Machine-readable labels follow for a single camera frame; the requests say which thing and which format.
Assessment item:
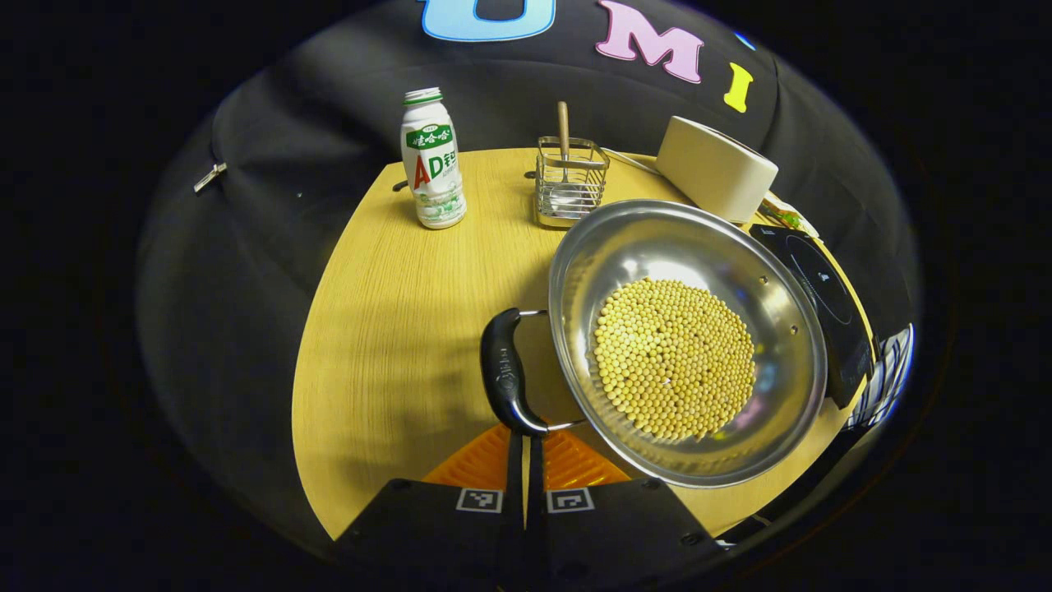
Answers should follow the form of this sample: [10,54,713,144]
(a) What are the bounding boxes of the white toaster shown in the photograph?
[655,115,779,224]

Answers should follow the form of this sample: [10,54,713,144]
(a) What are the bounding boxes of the stainless steel pot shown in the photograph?
[481,199,829,490]

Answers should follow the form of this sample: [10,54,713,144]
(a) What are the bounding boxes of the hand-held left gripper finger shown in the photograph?
[527,428,726,587]
[335,423,528,589]

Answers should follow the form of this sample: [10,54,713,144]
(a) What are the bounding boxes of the black induction cooktop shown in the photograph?
[748,224,876,409]

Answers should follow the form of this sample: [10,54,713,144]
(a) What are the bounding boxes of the wooden handled spoon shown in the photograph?
[544,101,589,211]

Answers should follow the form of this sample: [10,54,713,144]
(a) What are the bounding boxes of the white drink bottle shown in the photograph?
[400,87,468,230]

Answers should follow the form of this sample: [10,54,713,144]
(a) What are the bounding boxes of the wire mesh basket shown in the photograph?
[534,136,611,229]

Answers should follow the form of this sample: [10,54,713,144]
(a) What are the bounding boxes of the large soybean pile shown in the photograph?
[593,278,757,441]

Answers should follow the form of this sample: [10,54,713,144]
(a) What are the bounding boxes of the white toaster cable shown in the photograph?
[604,148,662,176]

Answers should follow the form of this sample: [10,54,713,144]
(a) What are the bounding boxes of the lettuce sandwich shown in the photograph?
[760,196,820,239]

